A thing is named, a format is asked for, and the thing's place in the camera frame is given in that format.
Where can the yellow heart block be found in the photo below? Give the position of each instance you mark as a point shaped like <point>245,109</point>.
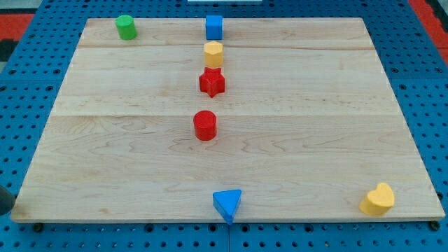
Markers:
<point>378,201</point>

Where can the red cylinder block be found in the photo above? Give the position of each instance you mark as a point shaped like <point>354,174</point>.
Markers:
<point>205,125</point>

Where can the red star block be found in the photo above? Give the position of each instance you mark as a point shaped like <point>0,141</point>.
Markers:
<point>212,81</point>

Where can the blue triangle block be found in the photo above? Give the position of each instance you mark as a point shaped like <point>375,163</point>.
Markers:
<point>227,203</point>

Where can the yellow hexagon block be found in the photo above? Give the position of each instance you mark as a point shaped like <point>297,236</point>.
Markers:
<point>213,54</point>

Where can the wooden board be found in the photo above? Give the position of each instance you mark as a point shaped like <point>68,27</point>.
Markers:
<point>307,126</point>

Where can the blue cube block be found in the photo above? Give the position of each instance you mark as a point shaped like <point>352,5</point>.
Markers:
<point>214,27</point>

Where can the green cylinder block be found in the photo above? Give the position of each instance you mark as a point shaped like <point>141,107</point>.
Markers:
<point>126,27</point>

